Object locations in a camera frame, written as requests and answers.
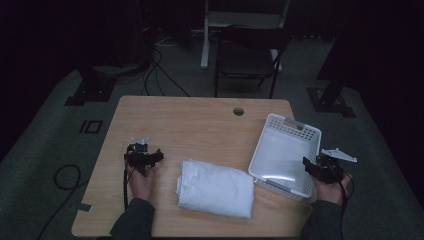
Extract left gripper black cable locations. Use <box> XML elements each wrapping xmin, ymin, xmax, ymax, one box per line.
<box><xmin>122</xmin><ymin>153</ymin><xmax>131</xmax><ymax>212</ymax></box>

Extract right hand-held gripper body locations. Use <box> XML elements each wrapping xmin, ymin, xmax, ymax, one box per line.
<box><xmin>315</xmin><ymin>147</ymin><xmax>358</xmax><ymax>185</ymax></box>

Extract person's left hand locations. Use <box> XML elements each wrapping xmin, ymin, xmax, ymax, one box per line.
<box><xmin>127</xmin><ymin>165</ymin><xmax>158</xmax><ymax>203</ymax></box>

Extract white cloth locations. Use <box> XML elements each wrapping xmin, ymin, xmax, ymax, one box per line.
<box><xmin>175</xmin><ymin>158</ymin><xmax>255</xmax><ymax>220</ymax></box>

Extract white metal stand frame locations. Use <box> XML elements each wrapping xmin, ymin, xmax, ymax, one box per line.
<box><xmin>199</xmin><ymin>0</ymin><xmax>292</xmax><ymax>72</ymax></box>

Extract black looped floor cable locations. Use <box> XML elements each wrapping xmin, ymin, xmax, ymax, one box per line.
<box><xmin>35</xmin><ymin>163</ymin><xmax>90</xmax><ymax>240</ymax></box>

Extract black folding chair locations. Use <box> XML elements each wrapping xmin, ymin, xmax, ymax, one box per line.
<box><xmin>213</xmin><ymin>24</ymin><xmax>293</xmax><ymax>100</ymax></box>

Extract person's right hand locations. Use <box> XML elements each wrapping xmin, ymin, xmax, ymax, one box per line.
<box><xmin>313</xmin><ymin>173</ymin><xmax>355</xmax><ymax>206</ymax></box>

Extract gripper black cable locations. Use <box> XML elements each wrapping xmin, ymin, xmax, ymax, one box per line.
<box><xmin>337</xmin><ymin>171</ymin><xmax>356</xmax><ymax>240</ymax></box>
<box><xmin>122</xmin><ymin>153</ymin><xmax>131</xmax><ymax>212</ymax></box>

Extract white floor cable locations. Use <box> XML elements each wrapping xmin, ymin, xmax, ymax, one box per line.
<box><xmin>154</xmin><ymin>34</ymin><xmax>183</xmax><ymax>48</ymax></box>

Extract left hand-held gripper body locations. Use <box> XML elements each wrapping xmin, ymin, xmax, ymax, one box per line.
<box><xmin>124</xmin><ymin>137</ymin><xmax>158</xmax><ymax>177</ymax></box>

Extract white plastic basket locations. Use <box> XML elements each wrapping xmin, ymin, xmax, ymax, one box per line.
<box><xmin>247</xmin><ymin>113</ymin><xmax>323</xmax><ymax>202</ymax></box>

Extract black floor cables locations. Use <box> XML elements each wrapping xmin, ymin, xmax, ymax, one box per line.
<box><xmin>141</xmin><ymin>46</ymin><xmax>192</xmax><ymax>98</ymax></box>

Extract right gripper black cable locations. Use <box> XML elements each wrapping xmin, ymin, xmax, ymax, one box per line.
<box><xmin>337</xmin><ymin>171</ymin><xmax>356</xmax><ymax>240</ymax></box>

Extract black stand base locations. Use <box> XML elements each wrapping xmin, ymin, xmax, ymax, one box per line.
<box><xmin>64</xmin><ymin>65</ymin><xmax>118</xmax><ymax>107</ymax></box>
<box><xmin>306</xmin><ymin>79</ymin><xmax>357</xmax><ymax>119</ymax></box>

